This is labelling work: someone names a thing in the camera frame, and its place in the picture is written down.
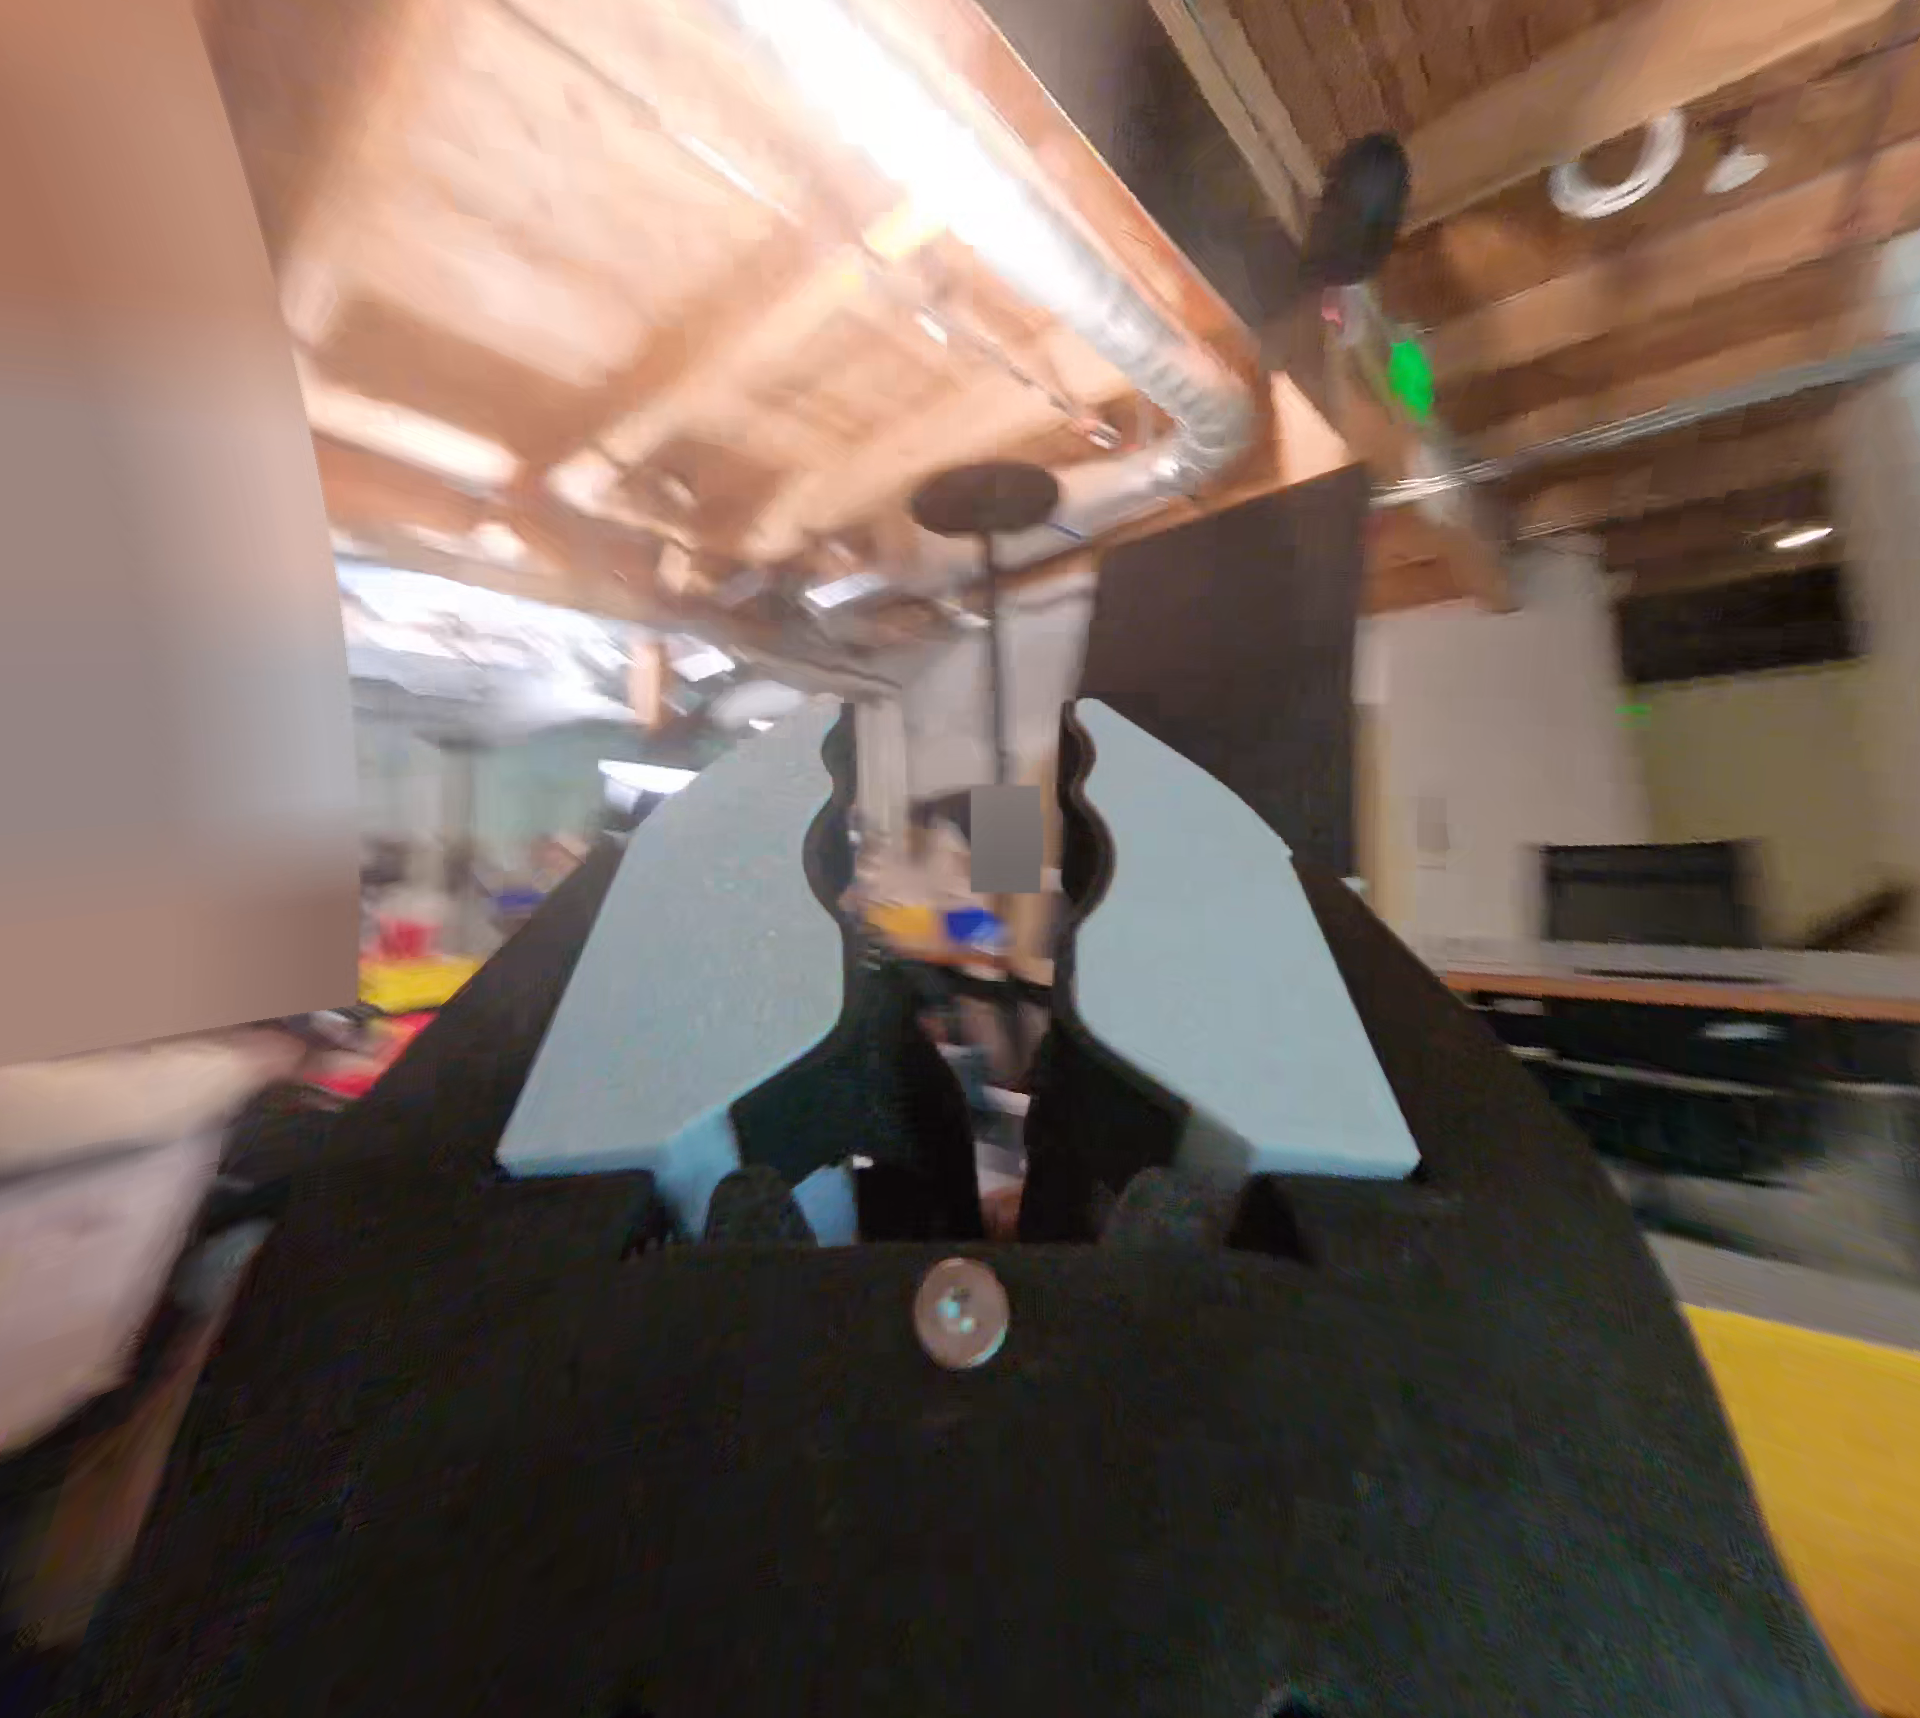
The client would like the pale blurred object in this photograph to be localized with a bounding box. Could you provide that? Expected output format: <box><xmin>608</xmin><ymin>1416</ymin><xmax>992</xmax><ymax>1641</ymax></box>
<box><xmin>0</xmin><ymin>1032</ymin><xmax>306</xmax><ymax>1459</ymax></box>

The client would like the yellow mat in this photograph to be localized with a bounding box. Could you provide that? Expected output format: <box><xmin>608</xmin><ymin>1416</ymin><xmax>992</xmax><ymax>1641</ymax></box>
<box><xmin>1674</xmin><ymin>1301</ymin><xmax>1920</xmax><ymax>1718</ymax></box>

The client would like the yellow bin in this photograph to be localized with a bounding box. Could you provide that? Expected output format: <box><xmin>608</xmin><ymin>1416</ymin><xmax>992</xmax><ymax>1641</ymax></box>
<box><xmin>357</xmin><ymin>951</ymin><xmax>456</xmax><ymax>1018</ymax></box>

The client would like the black ceiling speaker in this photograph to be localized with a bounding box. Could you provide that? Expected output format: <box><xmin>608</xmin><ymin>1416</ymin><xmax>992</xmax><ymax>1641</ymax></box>
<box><xmin>1295</xmin><ymin>130</ymin><xmax>1411</xmax><ymax>287</ymax></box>

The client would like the silver ventilation duct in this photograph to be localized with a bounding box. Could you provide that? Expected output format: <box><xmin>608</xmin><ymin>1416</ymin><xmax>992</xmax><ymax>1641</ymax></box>
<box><xmin>494</xmin><ymin>0</ymin><xmax>1262</xmax><ymax>512</ymax></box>

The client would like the white cable coil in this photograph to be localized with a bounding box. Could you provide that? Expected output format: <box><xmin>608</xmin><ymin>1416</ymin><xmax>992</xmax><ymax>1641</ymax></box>
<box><xmin>1547</xmin><ymin>106</ymin><xmax>1689</xmax><ymax>223</ymax></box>

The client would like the black screen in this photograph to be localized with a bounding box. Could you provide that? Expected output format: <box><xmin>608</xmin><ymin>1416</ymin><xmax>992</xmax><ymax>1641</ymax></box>
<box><xmin>1537</xmin><ymin>843</ymin><xmax>1755</xmax><ymax>951</ymax></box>

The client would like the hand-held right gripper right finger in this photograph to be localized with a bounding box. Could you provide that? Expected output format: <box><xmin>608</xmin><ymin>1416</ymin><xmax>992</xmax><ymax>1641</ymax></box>
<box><xmin>1055</xmin><ymin>697</ymin><xmax>1420</xmax><ymax>1184</ymax></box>

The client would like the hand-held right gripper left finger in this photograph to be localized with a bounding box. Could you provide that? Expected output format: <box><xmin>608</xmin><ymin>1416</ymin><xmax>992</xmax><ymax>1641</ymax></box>
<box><xmin>490</xmin><ymin>697</ymin><xmax>860</xmax><ymax>1242</ymax></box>

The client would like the long wooden table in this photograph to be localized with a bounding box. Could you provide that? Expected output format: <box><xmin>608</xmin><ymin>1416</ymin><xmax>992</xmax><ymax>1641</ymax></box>
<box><xmin>1417</xmin><ymin>935</ymin><xmax>1920</xmax><ymax>1028</ymax></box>

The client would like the black round ceiling lamp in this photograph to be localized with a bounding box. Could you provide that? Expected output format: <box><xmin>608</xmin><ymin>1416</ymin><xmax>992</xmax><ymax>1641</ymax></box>
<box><xmin>911</xmin><ymin>467</ymin><xmax>1063</xmax><ymax>786</ymax></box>

